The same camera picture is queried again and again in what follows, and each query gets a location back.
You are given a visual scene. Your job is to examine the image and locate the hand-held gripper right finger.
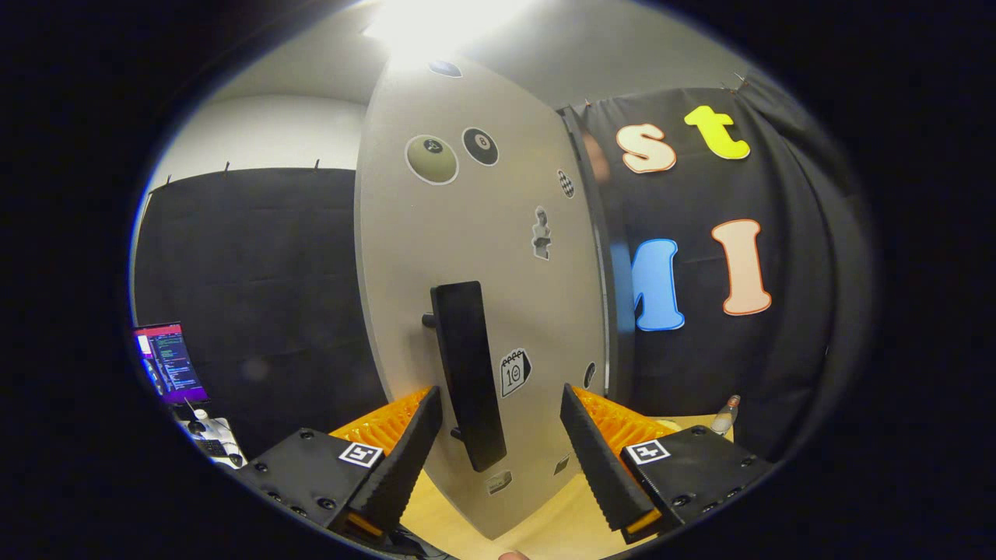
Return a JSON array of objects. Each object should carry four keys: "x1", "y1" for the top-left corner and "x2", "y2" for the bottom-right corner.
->
[{"x1": 559, "y1": 383, "x2": 775, "y2": 545}]

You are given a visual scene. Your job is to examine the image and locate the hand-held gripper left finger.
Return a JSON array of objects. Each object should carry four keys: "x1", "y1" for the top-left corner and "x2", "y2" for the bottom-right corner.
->
[{"x1": 237, "y1": 385, "x2": 444, "y2": 545}]

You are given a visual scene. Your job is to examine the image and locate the black door handle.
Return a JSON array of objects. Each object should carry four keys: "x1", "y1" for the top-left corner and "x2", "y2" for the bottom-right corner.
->
[{"x1": 422, "y1": 281, "x2": 508, "y2": 473}]

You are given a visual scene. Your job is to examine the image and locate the beige shoe cabinet door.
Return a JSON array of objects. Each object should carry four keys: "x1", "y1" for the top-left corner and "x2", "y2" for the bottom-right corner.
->
[{"x1": 354, "y1": 54, "x2": 608, "y2": 541}]

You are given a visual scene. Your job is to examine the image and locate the small red-capped bottle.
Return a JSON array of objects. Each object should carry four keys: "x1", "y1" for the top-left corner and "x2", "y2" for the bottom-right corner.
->
[{"x1": 710, "y1": 394, "x2": 742, "y2": 436}]

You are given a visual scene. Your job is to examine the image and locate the white desk equipment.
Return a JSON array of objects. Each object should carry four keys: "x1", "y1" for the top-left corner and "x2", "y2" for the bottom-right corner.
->
[{"x1": 175, "y1": 404, "x2": 246, "y2": 469}]

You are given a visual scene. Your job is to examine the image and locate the black backdrop cloth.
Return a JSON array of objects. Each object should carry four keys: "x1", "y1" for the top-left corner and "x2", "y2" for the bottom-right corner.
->
[{"x1": 132, "y1": 74, "x2": 872, "y2": 467}]

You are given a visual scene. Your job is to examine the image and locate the laptop screen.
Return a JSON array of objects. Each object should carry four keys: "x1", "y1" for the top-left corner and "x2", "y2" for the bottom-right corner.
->
[{"x1": 132, "y1": 321, "x2": 209, "y2": 407}]

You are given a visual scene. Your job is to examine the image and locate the large ceiling light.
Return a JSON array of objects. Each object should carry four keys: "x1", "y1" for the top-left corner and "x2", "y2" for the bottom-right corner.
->
[{"x1": 362, "y1": 0, "x2": 538, "y2": 67}]

